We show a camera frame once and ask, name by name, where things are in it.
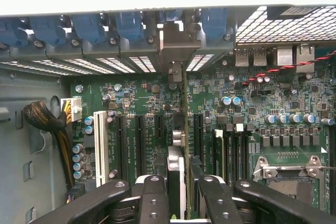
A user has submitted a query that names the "long black expansion slot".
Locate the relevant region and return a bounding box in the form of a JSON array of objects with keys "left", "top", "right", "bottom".
[
  {"left": 135, "top": 115, "right": 145, "bottom": 180},
  {"left": 193, "top": 113, "right": 204, "bottom": 158},
  {"left": 116, "top": 113, "right": 127, "bottom": 180}
]

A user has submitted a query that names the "CPU socket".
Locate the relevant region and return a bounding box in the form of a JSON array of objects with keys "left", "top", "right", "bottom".
[{"left": 251, "top": 155, "right": 331, "bottom": 209}]

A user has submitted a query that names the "braided power wire white plug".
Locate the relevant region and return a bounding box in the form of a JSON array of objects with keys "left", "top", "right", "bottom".
[{"left": 23, "top": 98, "right": 82, "bottom": 190}]

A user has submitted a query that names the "green motherboard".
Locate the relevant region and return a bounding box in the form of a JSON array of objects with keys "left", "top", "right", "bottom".
[{"left": 69, "top": 45, "right": 336, "bottom": 214}]

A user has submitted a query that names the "red black twisted wire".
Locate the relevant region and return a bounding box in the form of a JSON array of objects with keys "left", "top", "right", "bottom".
[{"left": 241, "top": 49, "right": 336, "bottom": 86}]

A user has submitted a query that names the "white expansion slot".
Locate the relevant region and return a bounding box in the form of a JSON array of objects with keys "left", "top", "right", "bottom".
[{"left": 93, "top": 110, "right": 109, "bottom": 188}]

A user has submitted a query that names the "short black expansion slot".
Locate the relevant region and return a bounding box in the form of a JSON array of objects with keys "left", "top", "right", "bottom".
[{"left": 154, "top": 115, "right": 164, "bottom": 140}]

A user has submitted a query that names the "grey open PC case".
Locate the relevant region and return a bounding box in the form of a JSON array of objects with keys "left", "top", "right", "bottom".
[{"left": 0, "top": 3, "right": 336, "bottom": 224}]

